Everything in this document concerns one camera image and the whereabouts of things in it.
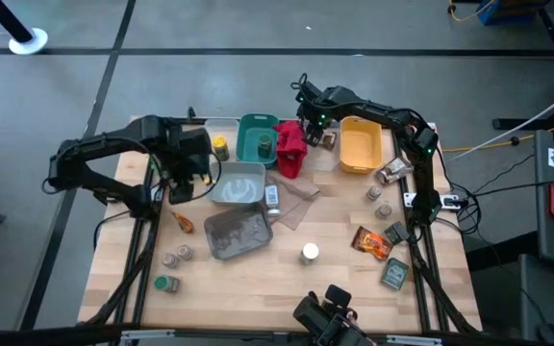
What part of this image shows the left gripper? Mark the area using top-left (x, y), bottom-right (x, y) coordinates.
top-left (164, 128), bottom-right (214, 205)

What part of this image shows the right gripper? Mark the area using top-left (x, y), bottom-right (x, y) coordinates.
top-left (303, 106), bottom-right (331, 147)

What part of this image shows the white-lid seasoning jar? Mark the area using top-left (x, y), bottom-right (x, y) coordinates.
top-left (299, 242), bottom-right (320, 266)
top-left (264, 184), bottom-right (282, 218)

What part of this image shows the orange foil pouch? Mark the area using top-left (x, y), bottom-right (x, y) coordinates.
top-left (351, 225), bottom-right (394, 261)

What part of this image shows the red cloth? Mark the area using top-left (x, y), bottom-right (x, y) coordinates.
top-left (271, 119), bottom-right (310, 180)

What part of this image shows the small orange packet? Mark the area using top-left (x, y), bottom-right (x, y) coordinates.
top-left (170, 210), bottom-right (195, 235)

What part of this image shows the yellow-orange plastic bin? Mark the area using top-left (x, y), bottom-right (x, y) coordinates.
top-left (338, 115), bottom-right (384, 175)

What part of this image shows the green-lid spice jar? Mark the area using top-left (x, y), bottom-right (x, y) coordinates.
top-left (256, 133), bottom-right (274, 160)

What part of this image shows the light grey plastic bin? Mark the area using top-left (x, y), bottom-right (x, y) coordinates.
top-left (207, 161), bottom-right (267, 208)

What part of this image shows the yellow-lid chili onion tin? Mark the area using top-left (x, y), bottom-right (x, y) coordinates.
top-left (211, 135), bottom-right (231, 162)

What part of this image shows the teal plastic bin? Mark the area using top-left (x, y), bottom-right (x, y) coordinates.
top-left (235, 112), bottom-right (281, 169)

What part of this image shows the dark translucent plastic bin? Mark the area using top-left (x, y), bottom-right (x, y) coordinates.
top-left (203, 206), bottom-right (274, 260)

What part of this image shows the dark green small box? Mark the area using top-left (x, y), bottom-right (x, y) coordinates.
top-left (384, 221), bottom-right (412, 246)

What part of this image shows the white power strip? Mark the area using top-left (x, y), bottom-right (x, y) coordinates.
top-left (403, 191), bottom-right (466, 211)

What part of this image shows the green tin with print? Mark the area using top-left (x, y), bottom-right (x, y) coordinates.
top-left (379, 257), bottom-right (411, 291)

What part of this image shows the black pole, white round base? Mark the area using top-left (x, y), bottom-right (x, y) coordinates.
top-left (0, 0), bottom-right (50, 56)

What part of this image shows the blue box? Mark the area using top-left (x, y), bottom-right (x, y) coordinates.
top-left (477, 0), bottom-right (550, 26)

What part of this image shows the dark grey cabinet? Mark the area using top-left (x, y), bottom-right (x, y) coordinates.
top-left (516, 253), bottom-right (554, 346)

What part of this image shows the black computer mouse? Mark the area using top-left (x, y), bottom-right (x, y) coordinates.
top-left (536, 322), bottom-right (554, 346)

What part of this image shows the yellow hanging cable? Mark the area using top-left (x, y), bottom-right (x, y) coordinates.
top-left (442, 116), bottom-right (554, 154)

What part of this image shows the yellow cable at blue box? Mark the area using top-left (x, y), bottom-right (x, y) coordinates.
top-left (447, 0), bottom-right (497, 24)

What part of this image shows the black aluminium table frame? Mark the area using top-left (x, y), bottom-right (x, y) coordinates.
top-left (77, 108), bottom-right (485, 346)

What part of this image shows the black floor cable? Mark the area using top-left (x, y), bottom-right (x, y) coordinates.
top-left (442, 153), bottom-right (554, 236)

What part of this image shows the white cable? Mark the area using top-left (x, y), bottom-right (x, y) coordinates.
top-left (447, 80), bottom-right (554, 162)

